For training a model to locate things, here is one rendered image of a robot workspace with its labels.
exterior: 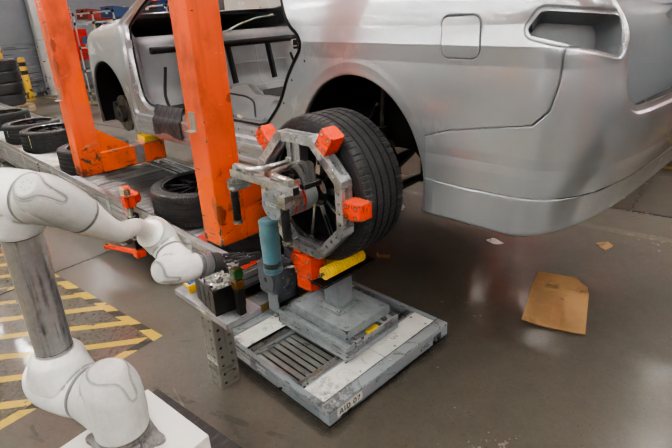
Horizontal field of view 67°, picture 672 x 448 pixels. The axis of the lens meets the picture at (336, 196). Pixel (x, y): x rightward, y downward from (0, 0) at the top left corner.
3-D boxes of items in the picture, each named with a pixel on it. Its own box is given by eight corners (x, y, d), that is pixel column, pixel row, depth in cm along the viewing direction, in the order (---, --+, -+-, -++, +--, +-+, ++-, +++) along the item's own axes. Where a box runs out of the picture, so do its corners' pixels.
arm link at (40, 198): (107, 194, 132) (68, 188, 136) (54, 161, 116) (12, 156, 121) (86, 240, 127) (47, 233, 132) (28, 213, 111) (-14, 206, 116)
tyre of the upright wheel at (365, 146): (398, 105, 204) (294, 107, 251) (358, 116, 189) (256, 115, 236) (411, 256, 222) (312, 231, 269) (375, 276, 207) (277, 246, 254)
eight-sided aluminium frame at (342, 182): (356, 266, 210) (350, 138, 192) (345, 272, 206) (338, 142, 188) (276, 233, 248) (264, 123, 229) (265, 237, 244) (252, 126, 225)
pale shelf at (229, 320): (262, 313, 210) (261, 306, 209) (227, 331, 199) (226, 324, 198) (208, 280, 239) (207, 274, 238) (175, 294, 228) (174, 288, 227)
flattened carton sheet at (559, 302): (589, 284, 295) (590, 278, 293) (585, 336, 249) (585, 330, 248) (535, 274, 308) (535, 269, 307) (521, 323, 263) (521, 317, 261)
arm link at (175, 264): (208, 264, 172) (190, 239, 179) (167, 271, 160) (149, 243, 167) (197, 286, 177) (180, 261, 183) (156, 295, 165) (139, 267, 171)
